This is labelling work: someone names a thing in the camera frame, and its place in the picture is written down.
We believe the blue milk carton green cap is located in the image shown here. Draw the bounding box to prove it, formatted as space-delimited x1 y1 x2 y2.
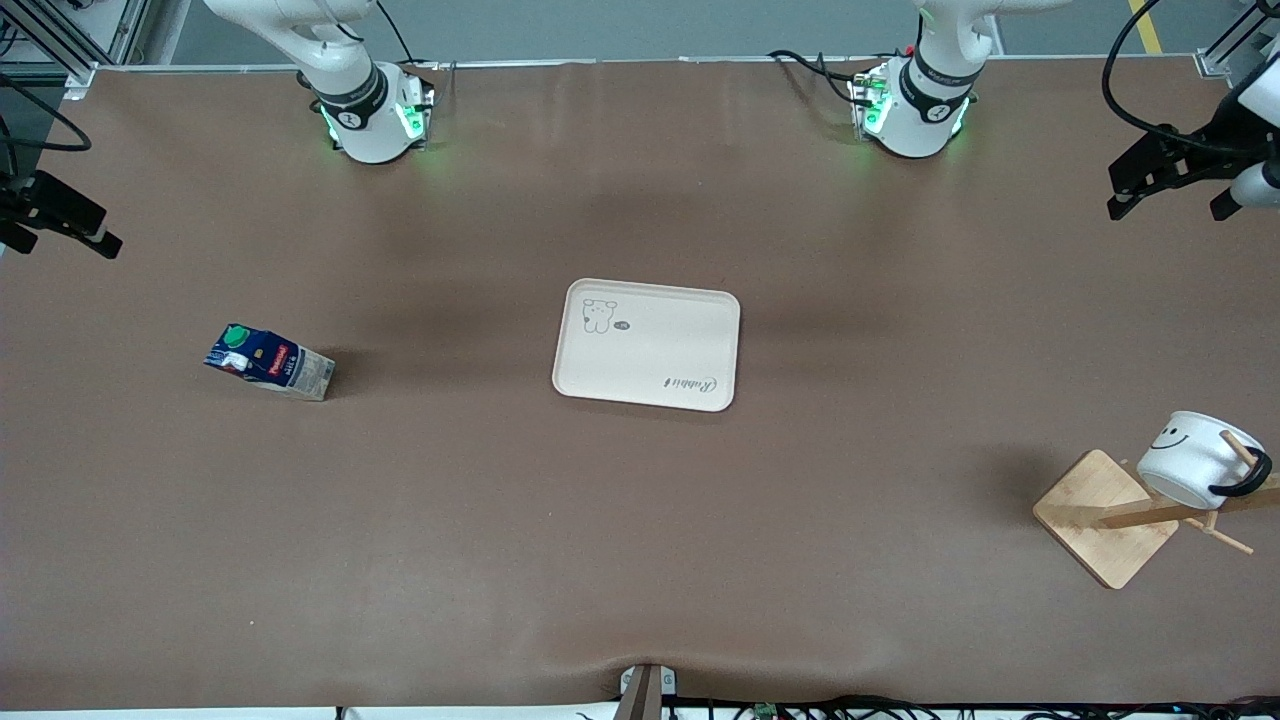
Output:
203 322 337 403

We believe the white smiley cup black handle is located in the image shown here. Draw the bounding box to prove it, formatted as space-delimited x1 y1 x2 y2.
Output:
1136 410 1274 511

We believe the wooden cup stand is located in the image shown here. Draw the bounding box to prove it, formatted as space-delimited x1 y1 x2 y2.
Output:
1032 430 1280 591

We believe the cream plastic tray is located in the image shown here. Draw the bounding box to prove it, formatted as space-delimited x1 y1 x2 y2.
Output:
552 278 742 413

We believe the yellow floor tape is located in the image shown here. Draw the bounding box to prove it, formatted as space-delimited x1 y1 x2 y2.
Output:
1128 0 1167 57

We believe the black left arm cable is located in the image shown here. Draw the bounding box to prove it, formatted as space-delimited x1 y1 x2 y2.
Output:
1101 0 1201 141

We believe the black left base cable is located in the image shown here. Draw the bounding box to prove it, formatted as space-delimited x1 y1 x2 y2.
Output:
768 48 867 107

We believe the black base cable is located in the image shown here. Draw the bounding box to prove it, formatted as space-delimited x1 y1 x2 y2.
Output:
375 0 456 76
768 48 867 107

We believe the black right base cable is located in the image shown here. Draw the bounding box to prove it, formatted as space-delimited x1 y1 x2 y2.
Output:
375 0 456 76

